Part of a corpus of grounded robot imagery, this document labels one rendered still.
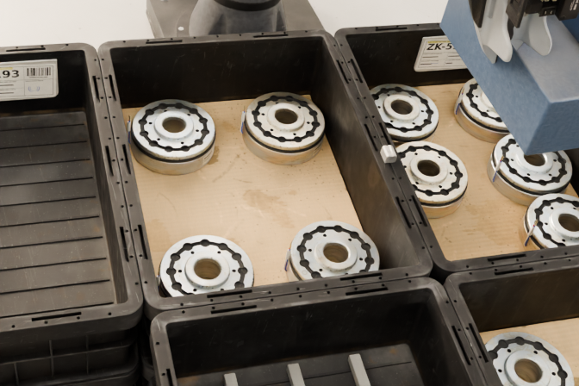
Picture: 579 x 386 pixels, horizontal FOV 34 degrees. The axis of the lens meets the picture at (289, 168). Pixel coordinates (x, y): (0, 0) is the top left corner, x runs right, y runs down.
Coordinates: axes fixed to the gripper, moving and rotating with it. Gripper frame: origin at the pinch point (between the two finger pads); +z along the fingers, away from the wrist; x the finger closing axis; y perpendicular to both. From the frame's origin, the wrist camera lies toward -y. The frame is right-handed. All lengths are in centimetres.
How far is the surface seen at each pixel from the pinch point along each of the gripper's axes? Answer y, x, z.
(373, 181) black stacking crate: -3.3, -9.0, 21.5
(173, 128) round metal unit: -20.8, -28.8, 25.6
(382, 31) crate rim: -26.2, 0.1, 19.7
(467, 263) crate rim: 11.5, -4.2, 19.2
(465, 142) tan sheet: -14.1, 9.0, 30.5
